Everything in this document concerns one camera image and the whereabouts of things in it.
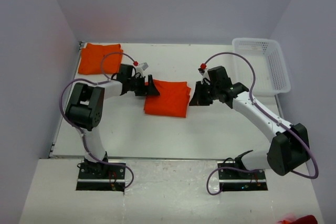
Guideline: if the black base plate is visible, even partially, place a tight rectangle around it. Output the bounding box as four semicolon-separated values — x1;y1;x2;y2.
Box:
217;158;268;192
76;162;125;192

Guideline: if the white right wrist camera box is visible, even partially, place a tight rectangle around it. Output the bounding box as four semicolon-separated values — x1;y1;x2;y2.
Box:
198;68;208;78

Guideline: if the red cloth at edge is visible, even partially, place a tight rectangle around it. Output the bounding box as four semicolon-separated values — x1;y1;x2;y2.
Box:
277;215;318;224

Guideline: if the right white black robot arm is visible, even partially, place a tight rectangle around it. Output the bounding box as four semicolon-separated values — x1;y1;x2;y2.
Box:
189;66;310;178

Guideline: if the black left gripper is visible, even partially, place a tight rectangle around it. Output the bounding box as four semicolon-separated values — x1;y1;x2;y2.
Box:
127;75;159;97

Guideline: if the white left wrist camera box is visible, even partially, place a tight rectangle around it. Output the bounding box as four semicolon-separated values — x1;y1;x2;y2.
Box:
136;62;149;74

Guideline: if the orange t shirt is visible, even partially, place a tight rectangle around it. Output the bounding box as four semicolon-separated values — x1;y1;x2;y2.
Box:
144;80;191;118
78;43;123;75

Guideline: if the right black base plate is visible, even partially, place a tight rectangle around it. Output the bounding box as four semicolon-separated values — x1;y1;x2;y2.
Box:
217;158;268;192

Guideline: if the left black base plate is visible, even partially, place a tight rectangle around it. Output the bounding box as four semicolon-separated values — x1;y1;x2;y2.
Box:
76;162;125;192

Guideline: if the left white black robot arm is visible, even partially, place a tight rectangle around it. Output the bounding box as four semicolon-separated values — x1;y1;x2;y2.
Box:
59;62;160;178

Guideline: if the white plastic laundry basket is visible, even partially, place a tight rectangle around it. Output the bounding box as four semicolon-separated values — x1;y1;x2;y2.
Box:
232;38;291;96

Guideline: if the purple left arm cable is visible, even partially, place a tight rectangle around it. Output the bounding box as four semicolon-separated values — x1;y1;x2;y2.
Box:
59;52;139;190

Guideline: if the folded orange t shirt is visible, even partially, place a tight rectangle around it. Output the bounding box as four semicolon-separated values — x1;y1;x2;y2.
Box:
78;43;123;75

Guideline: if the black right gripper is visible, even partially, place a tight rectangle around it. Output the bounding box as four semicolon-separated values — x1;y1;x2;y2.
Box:
190;81;220;106

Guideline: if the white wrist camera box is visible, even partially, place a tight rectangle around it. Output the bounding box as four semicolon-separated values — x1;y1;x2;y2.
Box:
136;62;149;74
198;68;208;78

